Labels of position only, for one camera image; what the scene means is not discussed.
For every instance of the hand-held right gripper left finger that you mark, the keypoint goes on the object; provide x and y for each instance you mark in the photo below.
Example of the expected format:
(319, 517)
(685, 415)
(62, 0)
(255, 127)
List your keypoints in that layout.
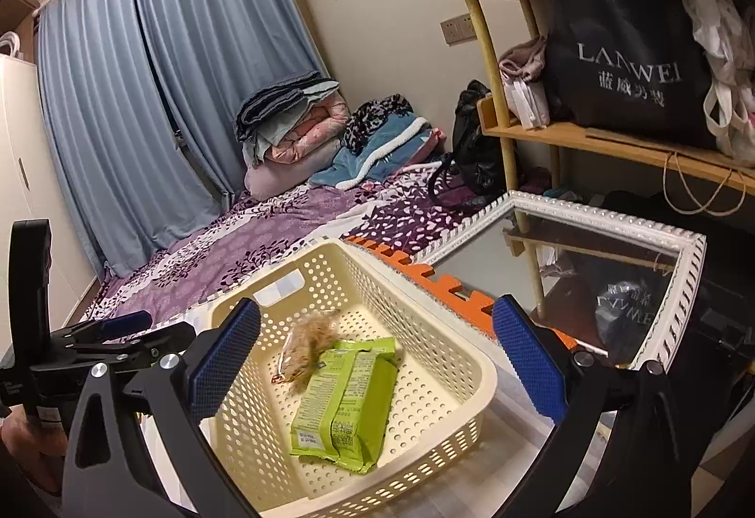
(227, 359)

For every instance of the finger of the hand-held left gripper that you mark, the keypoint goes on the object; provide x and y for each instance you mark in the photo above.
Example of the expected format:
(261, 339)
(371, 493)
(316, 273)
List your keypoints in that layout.
(127, 321)
(159, 340)

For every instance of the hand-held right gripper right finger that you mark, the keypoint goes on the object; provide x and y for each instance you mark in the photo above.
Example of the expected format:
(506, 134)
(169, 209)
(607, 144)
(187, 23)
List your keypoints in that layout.
(528, 359)

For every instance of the clear brown snack packet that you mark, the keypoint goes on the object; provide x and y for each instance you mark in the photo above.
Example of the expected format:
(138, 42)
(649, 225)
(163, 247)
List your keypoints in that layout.
(307, 341)

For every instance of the cream perforated plastic basket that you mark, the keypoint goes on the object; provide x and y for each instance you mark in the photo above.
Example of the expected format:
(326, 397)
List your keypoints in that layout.
(413, 329)

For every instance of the green snack packet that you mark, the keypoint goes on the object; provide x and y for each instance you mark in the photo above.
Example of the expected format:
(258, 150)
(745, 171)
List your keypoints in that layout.
(342, 406)

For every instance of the person's left hand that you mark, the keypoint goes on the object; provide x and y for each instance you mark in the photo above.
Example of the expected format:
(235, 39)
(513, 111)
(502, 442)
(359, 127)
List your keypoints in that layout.
(41, 459)

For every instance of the orange foam mat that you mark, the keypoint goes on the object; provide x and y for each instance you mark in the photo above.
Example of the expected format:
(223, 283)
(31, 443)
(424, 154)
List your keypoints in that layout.
(478, 320)

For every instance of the white framed glass table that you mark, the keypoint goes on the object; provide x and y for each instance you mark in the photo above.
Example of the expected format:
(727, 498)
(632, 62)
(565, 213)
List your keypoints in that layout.
(560, 258)

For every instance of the purple floral bedsheet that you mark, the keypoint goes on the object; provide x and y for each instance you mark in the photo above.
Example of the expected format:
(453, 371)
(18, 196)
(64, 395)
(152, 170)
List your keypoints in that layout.
(236, 241)

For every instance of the white wardrobe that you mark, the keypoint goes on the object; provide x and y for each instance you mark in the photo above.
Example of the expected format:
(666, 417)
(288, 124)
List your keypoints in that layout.
(23, 140)

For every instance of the blue curtain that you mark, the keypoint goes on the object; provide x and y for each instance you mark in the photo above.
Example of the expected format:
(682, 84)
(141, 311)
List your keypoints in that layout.
(224, 22)
(88, 140)

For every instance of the pink pillow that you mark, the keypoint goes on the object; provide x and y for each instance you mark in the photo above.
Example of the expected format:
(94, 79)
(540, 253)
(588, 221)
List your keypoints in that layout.
(283, 176)

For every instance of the black backpack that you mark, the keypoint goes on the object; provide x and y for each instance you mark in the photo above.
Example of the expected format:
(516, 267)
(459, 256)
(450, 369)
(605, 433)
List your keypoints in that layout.
(478, 140)

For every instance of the light grey folded cloth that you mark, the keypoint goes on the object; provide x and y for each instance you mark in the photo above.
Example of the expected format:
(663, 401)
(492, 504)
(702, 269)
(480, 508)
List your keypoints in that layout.
(277, 136)

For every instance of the wooden shelf rack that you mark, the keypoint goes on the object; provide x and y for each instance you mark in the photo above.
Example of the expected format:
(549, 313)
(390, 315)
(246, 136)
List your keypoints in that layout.
(590, 136)

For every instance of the pink folded quilt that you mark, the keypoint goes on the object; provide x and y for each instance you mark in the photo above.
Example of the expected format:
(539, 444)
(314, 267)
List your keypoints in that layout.
(318, 132)

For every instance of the teal fleece blanket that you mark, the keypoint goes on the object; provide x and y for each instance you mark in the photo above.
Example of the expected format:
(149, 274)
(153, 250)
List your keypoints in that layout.
(377, 152)

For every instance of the dark grey folded blanket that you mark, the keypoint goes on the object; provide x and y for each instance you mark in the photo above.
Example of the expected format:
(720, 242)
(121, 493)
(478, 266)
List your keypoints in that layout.
(277, 102)

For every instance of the leopard print cloth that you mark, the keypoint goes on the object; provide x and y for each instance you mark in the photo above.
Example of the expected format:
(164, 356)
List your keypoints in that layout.
(371, 120)

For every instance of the pink garment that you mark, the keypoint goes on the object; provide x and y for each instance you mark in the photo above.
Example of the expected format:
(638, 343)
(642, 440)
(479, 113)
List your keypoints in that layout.
(525, 58)

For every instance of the white pink plastic bag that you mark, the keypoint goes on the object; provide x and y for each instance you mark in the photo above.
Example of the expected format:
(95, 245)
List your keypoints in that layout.
(734, 129)

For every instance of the black tote bag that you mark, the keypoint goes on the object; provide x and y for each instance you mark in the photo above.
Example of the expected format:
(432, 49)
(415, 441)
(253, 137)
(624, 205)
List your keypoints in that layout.
(625, 22)

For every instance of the beige wall socket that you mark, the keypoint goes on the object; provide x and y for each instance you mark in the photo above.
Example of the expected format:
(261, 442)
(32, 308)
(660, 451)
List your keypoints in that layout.
(449, 31)
(466, 25)

